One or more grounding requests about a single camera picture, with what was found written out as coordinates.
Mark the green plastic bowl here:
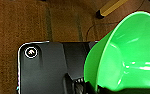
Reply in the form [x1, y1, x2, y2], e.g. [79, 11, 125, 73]
[83, 11, 150, 94]

